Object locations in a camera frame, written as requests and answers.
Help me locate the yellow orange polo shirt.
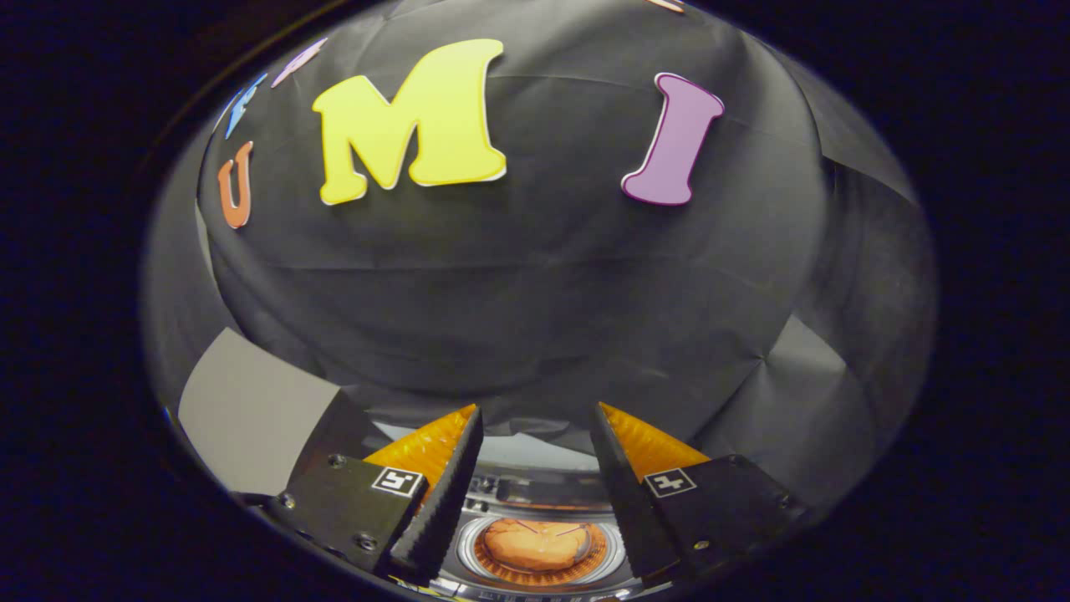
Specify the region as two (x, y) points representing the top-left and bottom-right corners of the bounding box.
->
(483, 518), (593, 573)

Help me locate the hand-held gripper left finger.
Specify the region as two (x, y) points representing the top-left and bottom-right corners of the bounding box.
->
(267, 405), (486, 586)

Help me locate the grey washing machine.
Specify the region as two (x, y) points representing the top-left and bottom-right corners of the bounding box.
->
(372, 421), (670, 602)

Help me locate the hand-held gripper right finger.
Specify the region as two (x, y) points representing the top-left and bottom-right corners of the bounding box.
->
(589, 401), (808, 582)

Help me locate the grey cabinet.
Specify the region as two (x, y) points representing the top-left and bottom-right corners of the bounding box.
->
(177, 328), (373, 498)

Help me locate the black backdrop cloth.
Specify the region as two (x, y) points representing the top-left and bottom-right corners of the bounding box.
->
(140, 0), (937, 511)

